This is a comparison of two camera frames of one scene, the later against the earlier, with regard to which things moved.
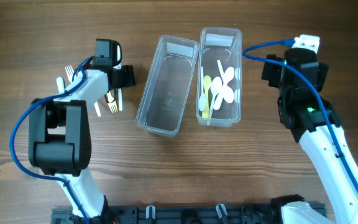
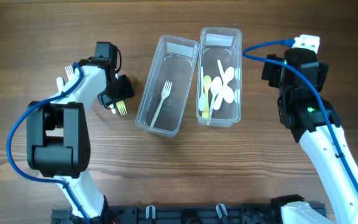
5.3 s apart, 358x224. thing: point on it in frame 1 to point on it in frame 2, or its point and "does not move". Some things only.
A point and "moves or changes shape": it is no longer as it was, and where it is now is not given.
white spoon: x=202 y=100 does not move
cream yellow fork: x=112 y=104 moves or changes shape
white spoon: x=228 y=75 does not move
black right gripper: x=271 y=72 does not move
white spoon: x=227 y=93 does not move
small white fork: x=120 y=98 to x=112 y=109
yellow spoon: x=207 y=83 does not move
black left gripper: x=130 y=79 to x=127 y=92
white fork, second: x=69 y=72 does not move
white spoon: x=215 y=88 does not move
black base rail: x=174 y=214 does not move
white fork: x=97 y=109 to x=165 y=93
